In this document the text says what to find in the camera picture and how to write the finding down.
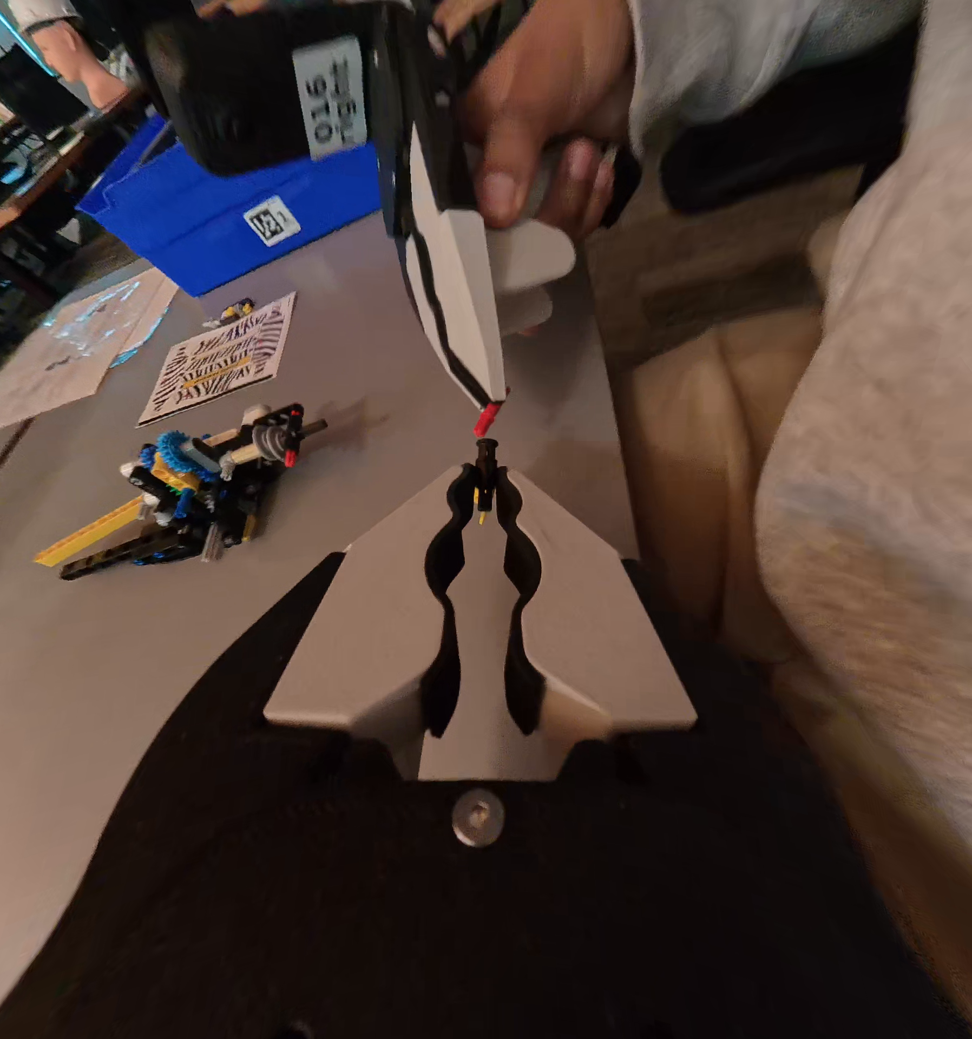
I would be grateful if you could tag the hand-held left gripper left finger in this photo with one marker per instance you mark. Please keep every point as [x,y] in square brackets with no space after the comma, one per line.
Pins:
[348,641]

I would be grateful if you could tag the person's right forearm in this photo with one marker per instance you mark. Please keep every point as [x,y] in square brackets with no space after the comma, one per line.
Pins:
[738,57]

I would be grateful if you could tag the small yellow black lego piece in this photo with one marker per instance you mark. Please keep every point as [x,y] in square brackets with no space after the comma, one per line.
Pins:
[238,309]

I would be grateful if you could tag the person's right hand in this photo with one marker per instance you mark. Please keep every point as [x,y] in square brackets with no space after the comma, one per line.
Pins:
[551,89]

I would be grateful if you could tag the brown wooden desk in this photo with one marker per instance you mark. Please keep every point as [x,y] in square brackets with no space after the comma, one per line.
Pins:
[15,203]

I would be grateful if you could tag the clear plastic bag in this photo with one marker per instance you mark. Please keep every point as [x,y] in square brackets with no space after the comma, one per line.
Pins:
[104,321]

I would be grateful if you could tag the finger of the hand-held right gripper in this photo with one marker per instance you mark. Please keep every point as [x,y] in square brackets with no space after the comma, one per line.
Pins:
[423,284]
[470,308]

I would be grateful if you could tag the black lego pin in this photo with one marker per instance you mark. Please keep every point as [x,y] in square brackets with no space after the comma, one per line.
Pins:
[486,467]

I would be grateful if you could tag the lego vehicle model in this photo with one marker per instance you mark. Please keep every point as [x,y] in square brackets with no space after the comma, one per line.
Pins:
[202,487]

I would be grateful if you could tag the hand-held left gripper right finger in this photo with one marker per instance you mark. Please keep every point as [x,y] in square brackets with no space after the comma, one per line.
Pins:
[608,641]

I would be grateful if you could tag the blue plastic bin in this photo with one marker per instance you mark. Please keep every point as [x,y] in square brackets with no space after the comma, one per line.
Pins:
[194,211]

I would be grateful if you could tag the red lego pin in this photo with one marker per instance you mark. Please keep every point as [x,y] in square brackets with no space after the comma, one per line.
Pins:
[486,422]

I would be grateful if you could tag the striped sticker sheet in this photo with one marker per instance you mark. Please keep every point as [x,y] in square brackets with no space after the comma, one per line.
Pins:
[218,365]

